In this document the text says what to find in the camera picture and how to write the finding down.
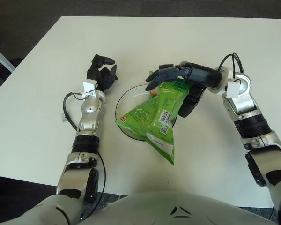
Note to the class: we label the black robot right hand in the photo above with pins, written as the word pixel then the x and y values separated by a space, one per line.
pixel 201 76

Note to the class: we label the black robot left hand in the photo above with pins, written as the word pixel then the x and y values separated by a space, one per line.
pixel 96 73

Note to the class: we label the white furniture edge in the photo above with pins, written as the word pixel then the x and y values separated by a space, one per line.
pixel 2 57

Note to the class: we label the white plate with black rim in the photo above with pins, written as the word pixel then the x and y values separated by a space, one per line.
pixel 128 98

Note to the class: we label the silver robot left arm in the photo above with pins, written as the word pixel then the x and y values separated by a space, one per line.
pixel 86 131

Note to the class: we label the silver robot torso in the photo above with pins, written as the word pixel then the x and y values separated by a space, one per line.
pixel 154 211

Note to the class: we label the white left wrist tag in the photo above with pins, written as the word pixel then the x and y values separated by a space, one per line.
pixel 89 87

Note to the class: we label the white right wrist tag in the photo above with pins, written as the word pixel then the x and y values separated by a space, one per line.
pixel 232 89

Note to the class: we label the green snack bag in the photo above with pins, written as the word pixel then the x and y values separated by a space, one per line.
pixel 152 114

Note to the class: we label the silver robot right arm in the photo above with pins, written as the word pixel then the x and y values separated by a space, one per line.
pixel 255 131

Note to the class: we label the white wrist tag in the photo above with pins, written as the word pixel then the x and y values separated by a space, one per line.
pixel 232 89
pixel 89 87

